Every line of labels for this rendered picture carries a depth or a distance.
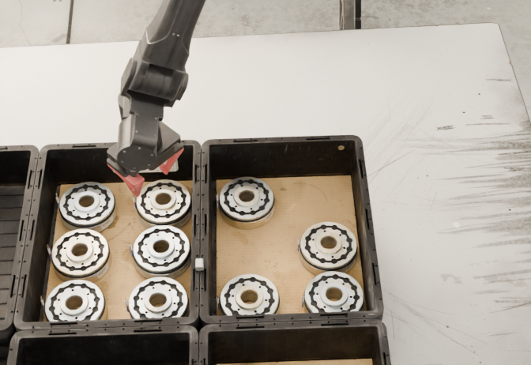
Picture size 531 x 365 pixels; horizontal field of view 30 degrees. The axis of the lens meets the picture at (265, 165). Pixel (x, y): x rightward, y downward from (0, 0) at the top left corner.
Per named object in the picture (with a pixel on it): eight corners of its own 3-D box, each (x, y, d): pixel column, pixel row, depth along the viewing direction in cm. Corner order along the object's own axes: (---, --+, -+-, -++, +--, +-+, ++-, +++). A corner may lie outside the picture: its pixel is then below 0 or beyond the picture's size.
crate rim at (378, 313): (201, 147, 187) (201, 139, 185) (360, 142, 187) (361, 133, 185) (200, 332, 161) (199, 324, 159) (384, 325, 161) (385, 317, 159)
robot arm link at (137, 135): (189, 67, 144) (132, 52, 142) (190, 126, 137) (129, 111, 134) (162, 118, 153) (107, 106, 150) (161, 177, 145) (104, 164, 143)
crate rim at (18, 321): (43, 152, 186) (40, 144, 185) (201, 147, 187) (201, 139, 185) (14, 338, 161) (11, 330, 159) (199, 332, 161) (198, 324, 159)
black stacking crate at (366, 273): (205, 180, 194) (202, 141, 185) (356, 175, 194) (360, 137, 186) (204, 360, 168) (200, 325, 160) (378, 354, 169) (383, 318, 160)
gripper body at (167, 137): (182, 144, 157) (179, 112, 151) (134, 181, 152) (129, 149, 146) (155, 122, 160) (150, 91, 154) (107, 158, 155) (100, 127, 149)
